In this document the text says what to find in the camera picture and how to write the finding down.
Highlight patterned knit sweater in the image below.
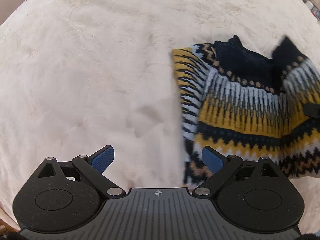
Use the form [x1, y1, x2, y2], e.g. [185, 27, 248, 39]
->
[172, 36, 319, 187]

